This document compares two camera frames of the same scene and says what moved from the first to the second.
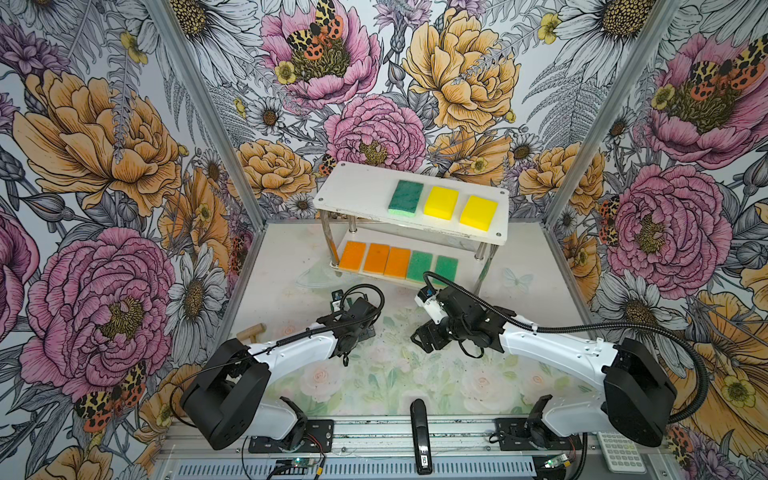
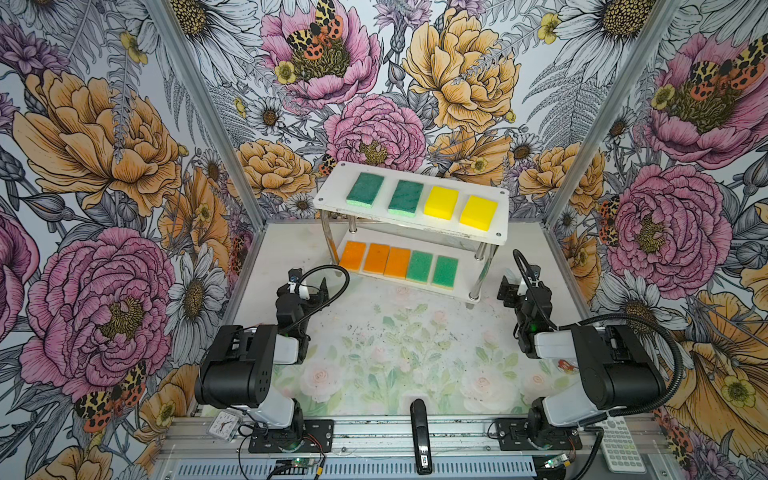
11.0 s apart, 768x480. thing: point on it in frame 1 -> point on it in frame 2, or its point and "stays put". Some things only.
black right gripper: (431, 328) -> (511, 290)
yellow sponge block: (441, 203) stays put
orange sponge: (397, 262) stays put
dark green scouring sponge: (406, 197) stays put
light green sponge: (446, 267) stays put
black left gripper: (366, 333) -> (317, 304)
